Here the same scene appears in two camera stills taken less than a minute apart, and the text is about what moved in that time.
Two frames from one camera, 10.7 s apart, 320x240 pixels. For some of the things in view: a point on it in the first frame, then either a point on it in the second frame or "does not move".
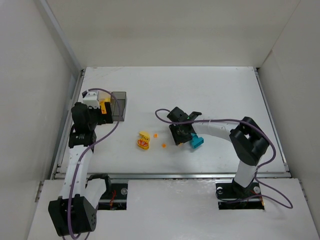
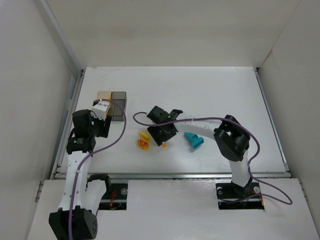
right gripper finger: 176,134 -> 157,135
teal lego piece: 196,141 does not move
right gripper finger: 186,134 -> 168,133
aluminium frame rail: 59,174 does not move
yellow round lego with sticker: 143,142 does not move
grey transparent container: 122,100 does not move
